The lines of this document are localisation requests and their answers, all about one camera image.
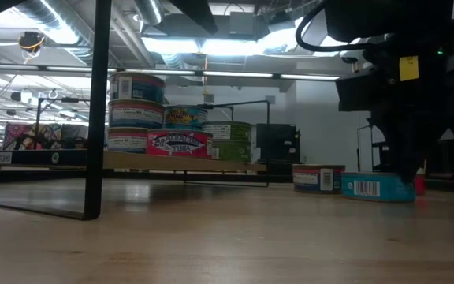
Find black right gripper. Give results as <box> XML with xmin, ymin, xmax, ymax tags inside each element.
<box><xmin>364</xmin><ymin>37</ymin><xmax>454</xmax><ymax>185</ymax></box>

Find teal tuna can silver lid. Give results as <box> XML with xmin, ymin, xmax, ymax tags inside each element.
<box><xmin>340</xmin><ymin>171</ymin><xmax>417</xmax><ymax>204</ymax></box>
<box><xmin>163</xmin><ymin>104</ymin><xmax>209</xmax><ymax>131</ymax></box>

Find green can silver lid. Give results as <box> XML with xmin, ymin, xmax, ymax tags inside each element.
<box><xmin>210</xmin><ymin>139</ymin><xmax>253</xmax><ymax>163</ymax></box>
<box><xmin>202</xmin><ymin>121</ymin><xmax>252</xmax><ymax>142</ymax></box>

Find wooden shelf black metal legs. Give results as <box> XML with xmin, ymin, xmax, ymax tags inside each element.
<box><xmin>0</xmin><ymin>0</ymin><xmax>270</xmax><ymax>222</ymax></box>

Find ceiling light panel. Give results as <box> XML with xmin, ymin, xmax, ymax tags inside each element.
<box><xmin>142</xmin><ymin>37</ymin><xmax>291</xmax><ymax>56</ymax></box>

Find grey ceiling box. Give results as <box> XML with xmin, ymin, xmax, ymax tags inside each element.
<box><xmin>229</xmin><ymin>11</ymin><xmax>255</xmax><ymax>39</ymax></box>

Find long ceiling light strip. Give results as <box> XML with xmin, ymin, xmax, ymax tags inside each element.
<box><xmin>0</xmin><ymin>62</ymin><xmax>341</xmax><ymax>82</ymax></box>

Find small yellow tag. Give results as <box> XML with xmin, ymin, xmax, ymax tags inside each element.
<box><xmin>399</xmin><ymin>54</ymin><xmax>420</xmax><ymax>82</ymax></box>

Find black cabinet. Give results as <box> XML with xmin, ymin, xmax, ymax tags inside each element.
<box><xmin>255</xmin><ymin>122</ymin><xmax>302</xmax><ymax>177</ymax></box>

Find thin black stand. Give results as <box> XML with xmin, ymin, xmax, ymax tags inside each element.
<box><xmin>33</xmin><ymin>96</ymin><xmax>92</xmax><ymax>151</ymax></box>

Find colourful patterned cloth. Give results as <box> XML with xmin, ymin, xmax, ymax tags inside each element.
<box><xmin>2</xmin><ymin>122</ymin><xmax>62</xmax><ymax>151</ymax></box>

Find round silver duct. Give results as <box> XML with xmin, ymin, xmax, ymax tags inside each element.
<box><xmin>134</xmin><ymin>0</ymin><xmax>164</xmax><ymax>25</ymax></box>

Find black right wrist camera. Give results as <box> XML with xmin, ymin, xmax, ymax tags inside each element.
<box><xmin>335</xmin><ymin>70</ymin><xmax>388</xmax><ymax>112</ymax></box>

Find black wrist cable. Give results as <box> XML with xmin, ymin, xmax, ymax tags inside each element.
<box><xmin>294</xmin><ymin>0</ymin><xmax>374</xmax><ymax>53</ymax></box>

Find large ribbed silver duct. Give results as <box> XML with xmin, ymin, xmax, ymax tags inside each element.
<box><xmin>13</xmin><ymin>0</ymin><xmax>94</xmax><ymax>47</ymax></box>

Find black yellow cord reel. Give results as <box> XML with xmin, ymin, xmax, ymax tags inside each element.
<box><xmin>17</xmin><ymin>31</ymin><xmax>46</xmax><ymax>64</ymax></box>

